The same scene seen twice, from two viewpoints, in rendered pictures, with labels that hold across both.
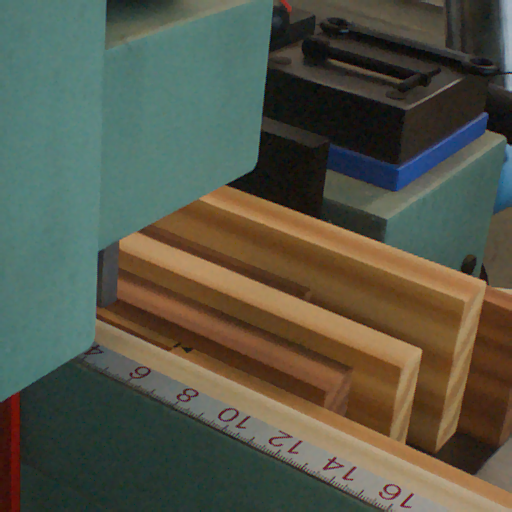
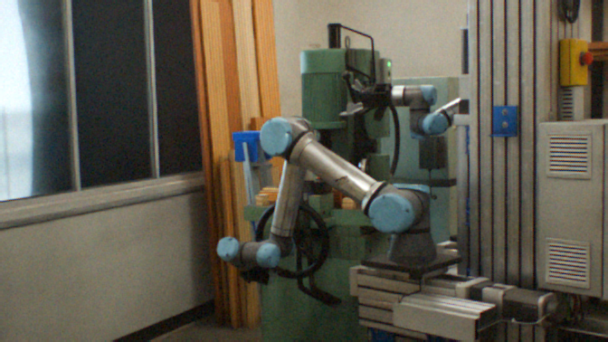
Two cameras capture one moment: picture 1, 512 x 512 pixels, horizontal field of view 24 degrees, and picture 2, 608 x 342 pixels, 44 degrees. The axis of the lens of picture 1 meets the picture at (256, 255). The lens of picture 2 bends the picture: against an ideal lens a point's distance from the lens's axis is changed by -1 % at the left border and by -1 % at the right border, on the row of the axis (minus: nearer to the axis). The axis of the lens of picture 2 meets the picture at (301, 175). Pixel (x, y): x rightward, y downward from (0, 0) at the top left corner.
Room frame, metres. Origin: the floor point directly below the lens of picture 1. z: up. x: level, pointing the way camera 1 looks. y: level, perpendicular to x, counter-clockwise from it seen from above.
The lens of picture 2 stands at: (3.39, -0.42, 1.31)
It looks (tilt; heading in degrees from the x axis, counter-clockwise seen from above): 6 degrees down; 173
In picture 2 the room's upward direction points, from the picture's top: 2 degrees counter-clockwise
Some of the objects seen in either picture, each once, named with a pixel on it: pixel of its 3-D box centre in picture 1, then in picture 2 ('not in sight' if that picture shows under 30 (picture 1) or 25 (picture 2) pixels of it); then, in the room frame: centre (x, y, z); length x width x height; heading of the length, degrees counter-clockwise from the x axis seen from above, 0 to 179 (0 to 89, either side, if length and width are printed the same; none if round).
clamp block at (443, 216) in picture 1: (320, 211); (309, 205); (0.57, -0.03, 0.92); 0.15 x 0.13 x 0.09; 59
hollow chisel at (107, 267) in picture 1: (102, 243); not in sight; (0.39, 0.06, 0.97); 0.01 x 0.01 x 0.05; 59
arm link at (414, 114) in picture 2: not in sight; (421, 123); (0.73, 0.36, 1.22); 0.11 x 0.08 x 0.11; 4
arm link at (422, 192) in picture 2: not in sight; (410, 204); (1.15, 0.20, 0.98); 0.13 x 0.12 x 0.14; 146
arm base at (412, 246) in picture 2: not in sight; (411, 242); (1.14, 0.20, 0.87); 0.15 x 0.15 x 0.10
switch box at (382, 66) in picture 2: not in sight; (382, 77); (0.19, 0.34, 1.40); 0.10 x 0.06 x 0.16; 149
